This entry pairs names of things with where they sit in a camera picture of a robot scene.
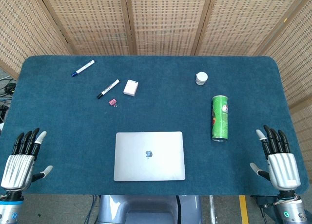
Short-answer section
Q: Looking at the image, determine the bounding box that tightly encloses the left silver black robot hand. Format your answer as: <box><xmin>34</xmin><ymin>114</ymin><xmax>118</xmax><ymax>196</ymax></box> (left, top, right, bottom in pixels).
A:
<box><xmin>0</xmin><ymin>128</ymin><xmax>53</xmax><ymax>193</ymax></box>

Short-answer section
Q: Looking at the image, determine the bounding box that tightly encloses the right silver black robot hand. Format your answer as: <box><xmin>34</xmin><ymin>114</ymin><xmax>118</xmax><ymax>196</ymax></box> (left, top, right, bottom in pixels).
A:
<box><xmin>250</xmin><ymin>125</ymin><xmax>302</xmax><ymax>192</ymax></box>

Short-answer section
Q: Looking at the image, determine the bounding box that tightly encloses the silver laptop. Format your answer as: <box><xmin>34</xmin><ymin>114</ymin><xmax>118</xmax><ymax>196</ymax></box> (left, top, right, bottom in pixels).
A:
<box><xmin>113</xmin><ymin>131</ymin><xmax>186</xmax><ymax>182</ymax></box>

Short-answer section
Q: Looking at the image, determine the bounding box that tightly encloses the black stand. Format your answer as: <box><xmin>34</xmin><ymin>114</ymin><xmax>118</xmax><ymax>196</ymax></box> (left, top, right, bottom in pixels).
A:
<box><xmin>250</xmin><ymin>195</ymin><xmax>276</xmax><ymax>224</ymax></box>

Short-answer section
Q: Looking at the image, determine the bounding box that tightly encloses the green chips can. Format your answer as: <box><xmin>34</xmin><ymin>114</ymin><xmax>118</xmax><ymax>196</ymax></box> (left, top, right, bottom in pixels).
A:
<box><xmin>211</xmin><ymin>94</ymin><xmax>230</xmax><ymax>142</ymax></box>

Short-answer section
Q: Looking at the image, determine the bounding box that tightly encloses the silver table leg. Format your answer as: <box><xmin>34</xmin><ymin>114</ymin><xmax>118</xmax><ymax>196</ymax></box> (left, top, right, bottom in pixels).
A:
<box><xmin>209</xmin><ymin>195</ymin><xmax>215</xmax><ymax>224</ymax></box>

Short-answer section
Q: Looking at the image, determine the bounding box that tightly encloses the white marker with blue cap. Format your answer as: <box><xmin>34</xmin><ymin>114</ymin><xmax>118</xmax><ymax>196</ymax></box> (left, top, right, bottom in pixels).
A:
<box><xmin>71</xmin><ymin>59</ymin><xmax>96</xmax><ymax>77</ymax></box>

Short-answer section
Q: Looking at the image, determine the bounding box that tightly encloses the white marker with black cap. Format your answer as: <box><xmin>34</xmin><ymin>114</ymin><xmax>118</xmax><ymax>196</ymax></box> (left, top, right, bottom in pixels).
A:
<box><xmin>97</xmin><ymin>79</ymin><xmax>120</xmax><ymax>99</ymax></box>

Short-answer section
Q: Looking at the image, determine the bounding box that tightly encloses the small white jar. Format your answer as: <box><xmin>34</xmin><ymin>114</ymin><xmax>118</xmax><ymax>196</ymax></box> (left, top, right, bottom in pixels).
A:
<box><xmin>195</xmin><ymin>72</ymin><xmax>209</xmax><ymax>86</ymax></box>

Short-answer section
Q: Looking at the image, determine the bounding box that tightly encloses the grey-blue robot torso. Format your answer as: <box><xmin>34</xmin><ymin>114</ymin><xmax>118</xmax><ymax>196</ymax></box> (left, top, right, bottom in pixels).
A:
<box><xmin>97</xmin><ymin>194</ymin><xmax>203</xmax><ymax>224</ymax></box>

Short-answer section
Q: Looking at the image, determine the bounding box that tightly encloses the white small box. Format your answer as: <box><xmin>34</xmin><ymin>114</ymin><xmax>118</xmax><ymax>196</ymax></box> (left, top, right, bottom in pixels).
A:
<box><xmin>123</xmin><ymin>79</ymin><xmax>139</xmax><ymax>96</ymax></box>

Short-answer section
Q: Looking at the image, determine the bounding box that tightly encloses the blue table cloth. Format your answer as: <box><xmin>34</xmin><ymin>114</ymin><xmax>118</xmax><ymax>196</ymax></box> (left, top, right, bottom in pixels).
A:
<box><xmin>0</xmin><ymin>55</ymin><xmax>310</xmax><ymax>197</ymax></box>

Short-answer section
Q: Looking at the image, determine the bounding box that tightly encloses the woven bamboo folding screen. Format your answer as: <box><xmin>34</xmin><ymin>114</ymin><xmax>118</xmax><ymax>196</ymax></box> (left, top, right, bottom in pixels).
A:
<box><xmin>0</xmin><ymin>0</ymin><xmax>312</xmax><ymax>168</ymax></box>

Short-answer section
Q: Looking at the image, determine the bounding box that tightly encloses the black cable bundle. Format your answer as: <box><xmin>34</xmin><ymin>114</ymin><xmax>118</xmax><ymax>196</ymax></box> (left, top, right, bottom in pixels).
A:
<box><xmin>0</xmin><ymin>75</ymin><xmax>18</xmax><ymax>127</ymax></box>

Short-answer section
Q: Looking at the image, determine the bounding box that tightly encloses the blue cable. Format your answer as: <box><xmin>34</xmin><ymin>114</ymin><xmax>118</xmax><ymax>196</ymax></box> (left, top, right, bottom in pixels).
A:
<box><xmin>85</xmin><ymin>194</ymin><xmax>98</xmax><ymax>224</ymax></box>

